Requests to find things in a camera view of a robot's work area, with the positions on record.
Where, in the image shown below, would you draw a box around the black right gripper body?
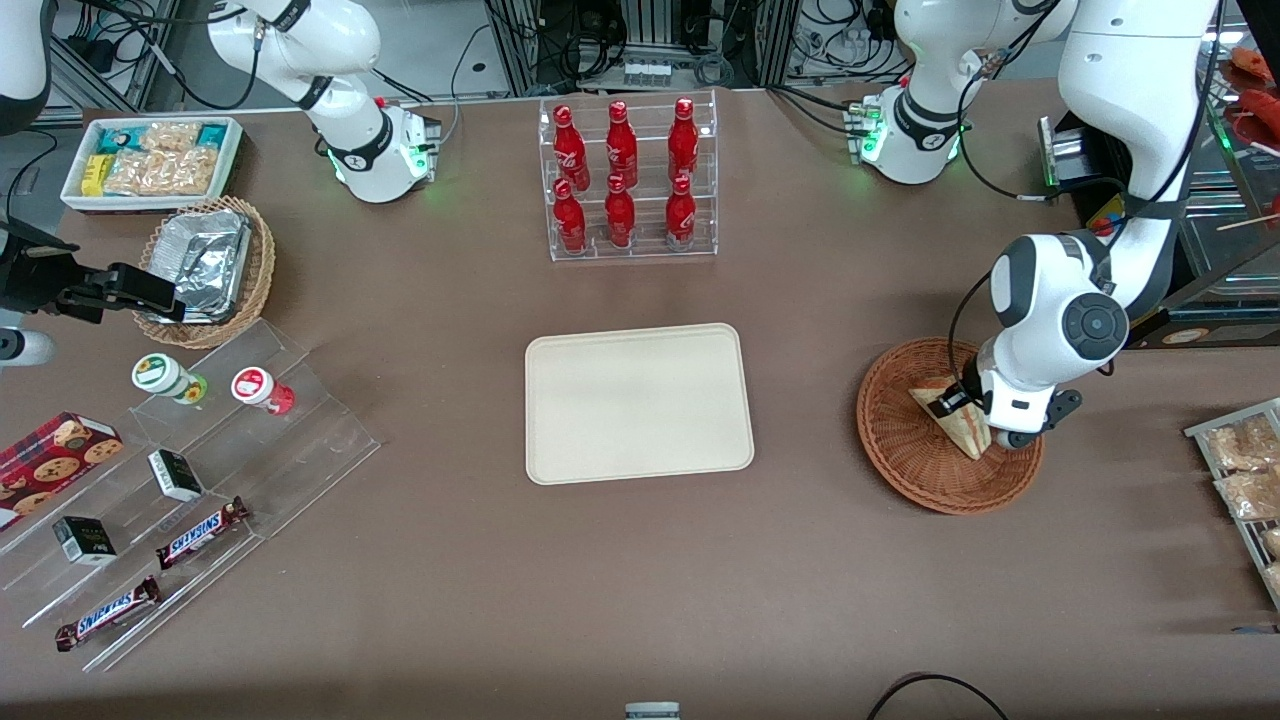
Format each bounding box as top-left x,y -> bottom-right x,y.
0,222 -> 106,323

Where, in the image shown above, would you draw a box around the triangular sandwich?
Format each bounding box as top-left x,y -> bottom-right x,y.
907,374 -> 994,462

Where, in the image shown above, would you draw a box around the round brown wicker basket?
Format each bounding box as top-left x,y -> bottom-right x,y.
856,337 -> 1046,516

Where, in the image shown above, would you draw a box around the light brown wicker basket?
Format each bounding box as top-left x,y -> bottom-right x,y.
131,195 -> 277,351

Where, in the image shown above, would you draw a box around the beige rectangular tray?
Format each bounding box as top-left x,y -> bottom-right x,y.
524,322 -> 756,487

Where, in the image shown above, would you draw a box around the silver foil containers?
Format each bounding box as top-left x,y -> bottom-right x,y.
147,209 -> 253,324

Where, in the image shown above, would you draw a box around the green label yogurt cup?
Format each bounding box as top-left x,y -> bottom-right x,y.
131,353 -> 210,406

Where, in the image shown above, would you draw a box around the large clear cracker bag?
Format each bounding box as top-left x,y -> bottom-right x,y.
103,147 -> 220,198

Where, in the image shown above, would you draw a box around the red label yogurt cup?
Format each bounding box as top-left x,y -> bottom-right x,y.
230,366 -> 297,417

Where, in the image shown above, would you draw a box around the white rectangular snack bin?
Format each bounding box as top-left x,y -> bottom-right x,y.
60,116 -> 245,215

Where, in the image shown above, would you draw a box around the small clear cracker bag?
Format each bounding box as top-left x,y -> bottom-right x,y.
140,121 -> 203,154

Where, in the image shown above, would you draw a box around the red plaid cookie box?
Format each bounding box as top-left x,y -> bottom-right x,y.
0,411 -> 125,533

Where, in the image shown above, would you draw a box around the small black carton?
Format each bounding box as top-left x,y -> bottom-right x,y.
52,515 -> 119,567
147,449 -> 205,503

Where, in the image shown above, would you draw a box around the clear bag of pastries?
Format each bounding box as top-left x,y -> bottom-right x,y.
1203,414 -> 1280,472
1214,467 -> 1280,522

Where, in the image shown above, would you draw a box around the clear acrylic stepped shelf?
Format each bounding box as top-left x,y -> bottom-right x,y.
0,318 -> 382,674

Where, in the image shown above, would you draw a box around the snickers chocolate bar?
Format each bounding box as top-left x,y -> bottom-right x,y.
155,496 -> 251,572
54,575 -> 163,653

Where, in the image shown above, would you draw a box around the red cola bottle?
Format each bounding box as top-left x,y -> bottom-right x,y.
667,97 -> 700,184
664,175 -> 697,248
604,174 -> 637,250
605,100 -> 639,189
552,179 -> 588,255
552,104 -> 591,192

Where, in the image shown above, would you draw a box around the clear acrylic bottle rack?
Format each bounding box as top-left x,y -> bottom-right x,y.
538,89 -> 719,264

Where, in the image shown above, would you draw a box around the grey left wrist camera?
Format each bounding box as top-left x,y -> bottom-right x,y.
998,389 -> 1085,452

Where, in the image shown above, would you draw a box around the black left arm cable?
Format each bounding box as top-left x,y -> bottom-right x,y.
946,0 -> 1227,393

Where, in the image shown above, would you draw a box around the black cable on table edge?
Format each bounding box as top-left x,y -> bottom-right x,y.
865,672 -> 1012,720

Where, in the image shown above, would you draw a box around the aluminium frame with cables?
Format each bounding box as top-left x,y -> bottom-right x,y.
484,0 -> 803,97

